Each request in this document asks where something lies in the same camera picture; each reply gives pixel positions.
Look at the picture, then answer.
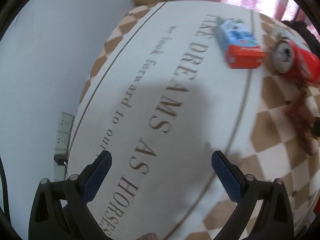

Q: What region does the red soda can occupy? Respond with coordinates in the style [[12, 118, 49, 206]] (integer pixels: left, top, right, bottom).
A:
[[272, 40, 319, 85]]

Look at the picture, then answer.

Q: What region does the checkered brown white bedspread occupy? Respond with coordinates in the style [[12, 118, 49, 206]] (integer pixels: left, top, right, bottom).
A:
[[68, 1, 319, 239]]

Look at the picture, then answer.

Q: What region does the orange blue milk carton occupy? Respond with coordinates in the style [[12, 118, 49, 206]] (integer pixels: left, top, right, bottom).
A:
[[215, 17, 265, 69]]

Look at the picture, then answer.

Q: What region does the white wall power strip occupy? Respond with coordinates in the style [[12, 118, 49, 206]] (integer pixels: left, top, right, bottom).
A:
[[53, 112, 74, 181]]

